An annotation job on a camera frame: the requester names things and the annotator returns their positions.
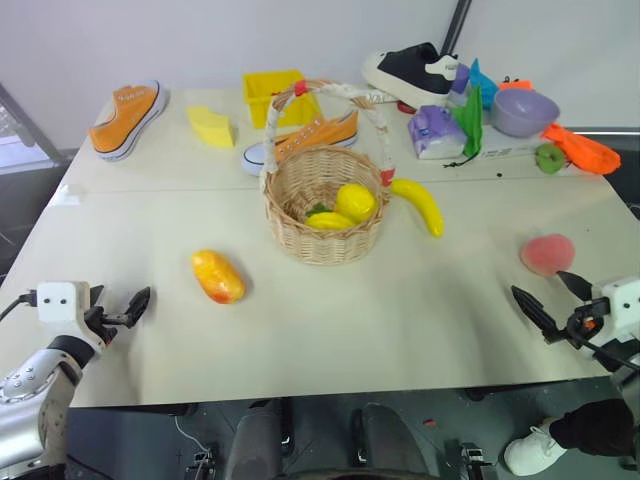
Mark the dark rounded shape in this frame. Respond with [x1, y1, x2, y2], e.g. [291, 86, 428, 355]
[222, 399, 284, 480]
[360, 402, 447, 480]

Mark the black and white sneaker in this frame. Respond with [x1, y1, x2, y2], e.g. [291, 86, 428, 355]
[361, 41, 460, 108]

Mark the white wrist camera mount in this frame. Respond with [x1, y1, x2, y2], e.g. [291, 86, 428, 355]
[592, 276, 640, 342]
[36, 281, 104, 356]

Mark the black trouser leg of bystander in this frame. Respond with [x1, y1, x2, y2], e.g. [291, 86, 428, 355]
[548, 398, 640, 459]

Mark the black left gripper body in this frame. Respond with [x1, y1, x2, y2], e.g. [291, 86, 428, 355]
[82, 292, 132, 352]

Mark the grey metal rack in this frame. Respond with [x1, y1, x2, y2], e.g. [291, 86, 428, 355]
[0, 81, 69, 176]

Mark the yellow toy pepper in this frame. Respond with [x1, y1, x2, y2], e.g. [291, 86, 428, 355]
[304, 202, 357, 231]

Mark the green cloth bag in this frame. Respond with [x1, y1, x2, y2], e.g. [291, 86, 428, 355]
[451, 83, 485, 158]

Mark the yellow sponge block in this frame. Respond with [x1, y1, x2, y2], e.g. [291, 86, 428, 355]
[186, 105, 236, 149]

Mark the purple foam block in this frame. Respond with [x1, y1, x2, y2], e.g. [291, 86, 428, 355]
[448, 64, 473, 107]

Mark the orange canvas sneaker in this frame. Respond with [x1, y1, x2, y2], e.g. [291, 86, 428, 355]
[241, 109, 361, 176]
[88, 80, 170, 163]

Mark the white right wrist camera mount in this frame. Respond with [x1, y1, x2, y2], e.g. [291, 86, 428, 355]
[592, 276, 640, 342]

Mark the white flat box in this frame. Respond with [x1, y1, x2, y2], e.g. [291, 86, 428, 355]
[467, 122, 581, 177]

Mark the orange carrot toy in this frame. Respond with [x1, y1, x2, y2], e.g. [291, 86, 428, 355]
[541, 122, 622, 176]

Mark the yellow plastic bin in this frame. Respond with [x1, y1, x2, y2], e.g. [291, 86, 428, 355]
[242, 69, 322, 129]

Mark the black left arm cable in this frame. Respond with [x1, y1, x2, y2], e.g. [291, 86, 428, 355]
[0, 289, 39, 322]

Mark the purple tissue pack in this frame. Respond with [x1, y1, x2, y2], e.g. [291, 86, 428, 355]
[406, 105, 468, 161]

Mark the blue cloth bag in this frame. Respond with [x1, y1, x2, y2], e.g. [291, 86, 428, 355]
[468, 58, 499, 100]

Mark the orange yellow mango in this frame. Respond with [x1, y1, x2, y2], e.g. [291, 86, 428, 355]
[191, 249, 247, 305]

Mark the yellow banana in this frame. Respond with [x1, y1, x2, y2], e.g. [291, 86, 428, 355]
[390, 177, 446, 239]

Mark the green apple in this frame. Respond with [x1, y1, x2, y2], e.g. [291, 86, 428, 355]
[535, 143, 567, 175]

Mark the orange item with black cord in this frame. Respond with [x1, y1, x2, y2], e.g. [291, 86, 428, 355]
[498, 75, 535, 93]

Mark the wicker basket with wrapped handle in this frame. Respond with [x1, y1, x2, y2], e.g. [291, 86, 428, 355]
[259, 77, 398, 267]

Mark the white sneaker of bystander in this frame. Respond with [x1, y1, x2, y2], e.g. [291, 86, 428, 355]
[503, 417, 569, 477]

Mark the purple plastic bowl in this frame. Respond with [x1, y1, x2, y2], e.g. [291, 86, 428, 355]
[489, 87, 561, 138]

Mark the pink peach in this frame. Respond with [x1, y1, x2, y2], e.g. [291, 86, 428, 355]
[519, 233, 576, 279]

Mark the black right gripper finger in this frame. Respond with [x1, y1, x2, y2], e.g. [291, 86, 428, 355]
[555, 270, 595, 304]
[510, 285, 567, 344]

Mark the round yellow lemon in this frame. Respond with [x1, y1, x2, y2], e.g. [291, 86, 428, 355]
[334, 183, 378, 224]

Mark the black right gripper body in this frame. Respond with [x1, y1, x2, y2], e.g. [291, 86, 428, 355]
[563, 296, 612, 347]

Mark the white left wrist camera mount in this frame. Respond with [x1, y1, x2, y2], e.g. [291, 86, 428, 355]
[36, 281, 104, 356]

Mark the dark metal pole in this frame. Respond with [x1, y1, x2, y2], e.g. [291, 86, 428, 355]
[440, 0, 473, 55]

